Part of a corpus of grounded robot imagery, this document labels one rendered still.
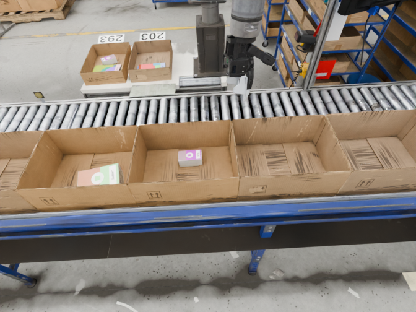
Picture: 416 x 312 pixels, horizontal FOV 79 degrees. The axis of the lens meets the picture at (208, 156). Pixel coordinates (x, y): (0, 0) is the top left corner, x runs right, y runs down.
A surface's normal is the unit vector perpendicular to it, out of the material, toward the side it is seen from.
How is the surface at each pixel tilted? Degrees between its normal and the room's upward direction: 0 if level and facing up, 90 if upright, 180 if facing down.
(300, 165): 0
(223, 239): 0
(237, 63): 85
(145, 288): 0
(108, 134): 90
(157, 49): 88
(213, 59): 90
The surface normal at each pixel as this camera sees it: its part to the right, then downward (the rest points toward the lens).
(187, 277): -0.04, -0.62
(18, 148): 0.04, 0.77
